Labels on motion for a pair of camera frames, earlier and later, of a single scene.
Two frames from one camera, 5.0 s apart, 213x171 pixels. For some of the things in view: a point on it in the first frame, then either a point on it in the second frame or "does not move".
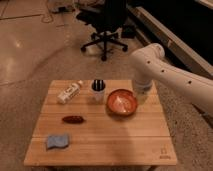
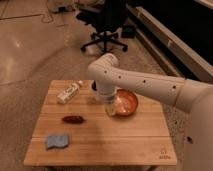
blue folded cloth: (58, 140) does not move
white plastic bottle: (70, 92) does not move
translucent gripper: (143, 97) to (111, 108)
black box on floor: (128, 31) does not move
